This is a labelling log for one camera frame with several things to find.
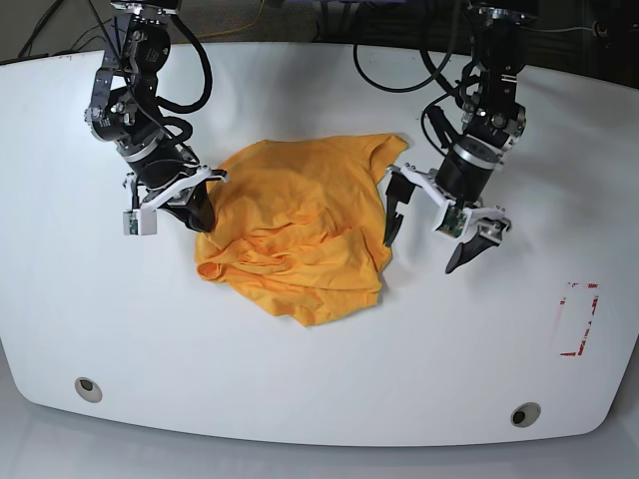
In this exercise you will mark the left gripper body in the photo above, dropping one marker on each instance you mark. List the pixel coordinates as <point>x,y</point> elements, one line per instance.
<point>461,178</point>

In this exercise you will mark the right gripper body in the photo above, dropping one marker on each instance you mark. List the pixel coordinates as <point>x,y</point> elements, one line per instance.
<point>188,176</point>

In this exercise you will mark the orange t-shirt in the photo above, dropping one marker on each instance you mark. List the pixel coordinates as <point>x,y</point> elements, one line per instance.
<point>300,226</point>

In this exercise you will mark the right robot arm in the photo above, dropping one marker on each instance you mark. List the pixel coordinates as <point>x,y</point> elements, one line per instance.
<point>149,132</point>

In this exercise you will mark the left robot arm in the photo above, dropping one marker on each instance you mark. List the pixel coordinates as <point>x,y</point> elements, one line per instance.
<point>492,123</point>

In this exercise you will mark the red tape rectangle marking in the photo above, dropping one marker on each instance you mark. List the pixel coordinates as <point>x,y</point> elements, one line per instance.
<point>576,313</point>

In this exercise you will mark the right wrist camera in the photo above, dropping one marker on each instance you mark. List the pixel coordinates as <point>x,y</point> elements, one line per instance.
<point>140,222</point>

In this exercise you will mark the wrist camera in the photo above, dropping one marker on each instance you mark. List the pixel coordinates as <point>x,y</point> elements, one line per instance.
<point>451,220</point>
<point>140,222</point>

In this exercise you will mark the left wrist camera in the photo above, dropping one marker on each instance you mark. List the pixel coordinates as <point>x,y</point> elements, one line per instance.
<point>451,220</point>

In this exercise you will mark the right table cable grommet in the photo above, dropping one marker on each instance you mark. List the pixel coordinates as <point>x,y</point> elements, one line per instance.
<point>525,415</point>

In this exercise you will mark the table cable grommet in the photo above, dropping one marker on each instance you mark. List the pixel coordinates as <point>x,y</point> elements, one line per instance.
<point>88,390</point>
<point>525,415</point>

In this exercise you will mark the left table cable grommet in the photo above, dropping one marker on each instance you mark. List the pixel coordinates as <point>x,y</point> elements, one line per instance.
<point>88,390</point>

